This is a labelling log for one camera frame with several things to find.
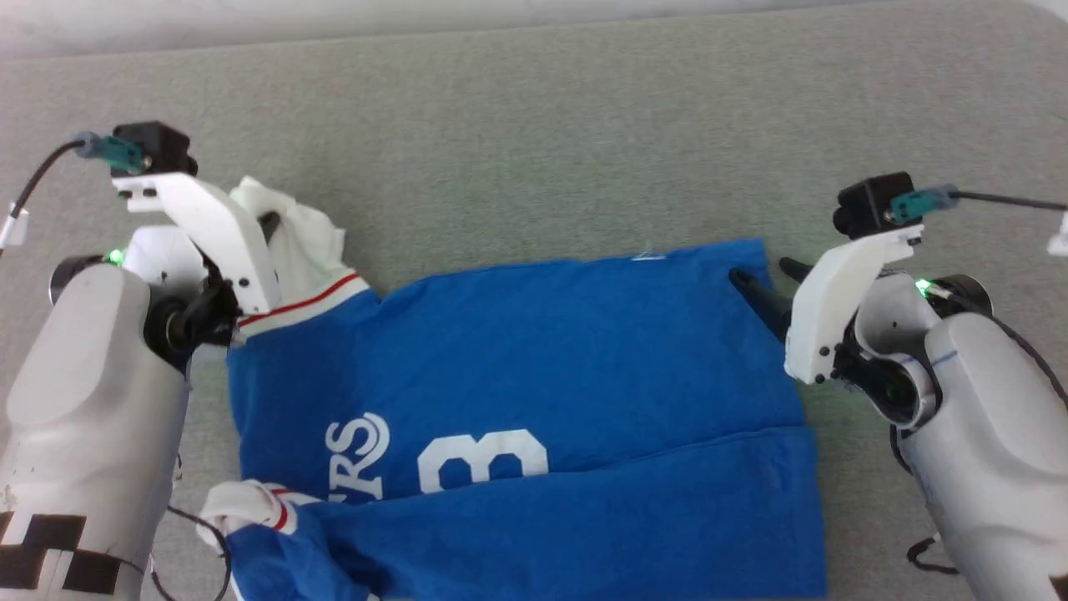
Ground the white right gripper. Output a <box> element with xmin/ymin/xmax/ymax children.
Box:
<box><xmin>730</xmin><ymin>224</ymin><xmax>925</xmax><ymax>385</ymax></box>

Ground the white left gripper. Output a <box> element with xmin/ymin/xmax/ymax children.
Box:
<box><xmin>113</xmin><ymin>173</ymin><xmax>282</xmax><ymax>347</ymax></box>

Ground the blue white red sports jersey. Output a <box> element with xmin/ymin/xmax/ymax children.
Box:
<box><xmin>199</xmin><ymin>175</ymin><xmax>829</xmax><ymax>601</ymax></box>

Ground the teal right camera cable connector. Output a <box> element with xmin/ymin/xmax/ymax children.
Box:
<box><xmin>889</xmin><ymin>185</ymin><xmax>960</xmax><ymax>222</ymax></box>

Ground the teal camera cable connector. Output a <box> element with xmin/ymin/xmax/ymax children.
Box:
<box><xmin>889</xmin><ymin>185</ymin><xmax>960</xmax><ymax>222</ymax></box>
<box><xmin>73</xmin><ymin>132</ymin><xmax>144</xmax><ymax>172</ymax></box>

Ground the teal left camera cable connector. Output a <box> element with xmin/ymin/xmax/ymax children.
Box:
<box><xmin>73</xmin><ymin>132</ymin><xmax>144</xmax><ymax>172</ymax></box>

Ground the black left camera cable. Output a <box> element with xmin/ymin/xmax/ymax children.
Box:
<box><xmin>7</xmin><ymin>142</ymin><xmax>84</xmax><ymax>220</ymax></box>

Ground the black camera cable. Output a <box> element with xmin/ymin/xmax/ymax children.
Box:
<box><xmin>7</xmin><ymin>142</ymin><xmax>84</xmax><ymax>220</ymax></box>
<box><xmin>951</xmin><ymin>191</ymin><xmax>1068</xmax><ymax>211</ymax></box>

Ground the black right camera cable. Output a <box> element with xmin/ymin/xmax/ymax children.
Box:
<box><xmin>951</xmin><ymin>191</ymin><xmax>1068</xmax><ymax>211</ymax></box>

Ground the white left cable tag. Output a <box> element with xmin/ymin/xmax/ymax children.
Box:
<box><xmin>0</xmin><ymin>205</ymin><xmax>30</xmax><ymax>250</ymax></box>

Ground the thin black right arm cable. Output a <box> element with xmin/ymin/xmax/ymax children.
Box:
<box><xmin>908</xmin><ymin>534</ymin><xmax>960</xmax><ymax>577</ymax></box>

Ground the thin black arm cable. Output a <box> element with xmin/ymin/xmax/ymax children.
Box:
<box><xmin>908</xmin><ymin>534</ymin><xmax>960</xmax><ymax>577</ymax></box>
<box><xmin>150</xmin><ymin>503</ymin><xmax>232</xmax><ymax>601</ymax></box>

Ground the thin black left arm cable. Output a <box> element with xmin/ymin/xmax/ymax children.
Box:
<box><xmin>150</xmin><ymin>503</ymin><xmax>232</xmax><ymax>601</ymax></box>

